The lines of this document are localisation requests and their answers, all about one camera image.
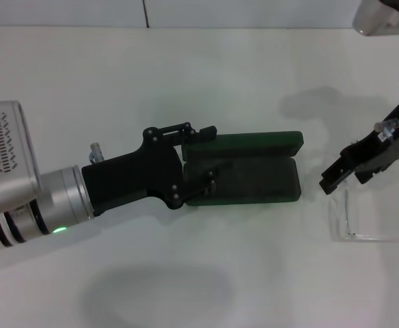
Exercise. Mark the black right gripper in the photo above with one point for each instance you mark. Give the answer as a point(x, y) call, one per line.
point(373, 153)

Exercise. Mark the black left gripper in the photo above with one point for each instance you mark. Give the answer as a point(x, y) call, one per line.
point(131, 181)

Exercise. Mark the clear transparent glasses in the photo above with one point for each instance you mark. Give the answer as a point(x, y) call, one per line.
point(347, 218)

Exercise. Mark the green glasses case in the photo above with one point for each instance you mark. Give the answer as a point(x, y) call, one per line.
point(254, 181)

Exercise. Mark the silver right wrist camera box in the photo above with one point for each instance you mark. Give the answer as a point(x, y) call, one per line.
point(384, 17)

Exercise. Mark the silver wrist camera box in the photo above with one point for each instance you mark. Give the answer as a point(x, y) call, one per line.
point(384, 17)
point(4, 153)

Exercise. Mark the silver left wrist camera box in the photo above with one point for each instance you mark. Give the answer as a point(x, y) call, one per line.
point(4, 153)

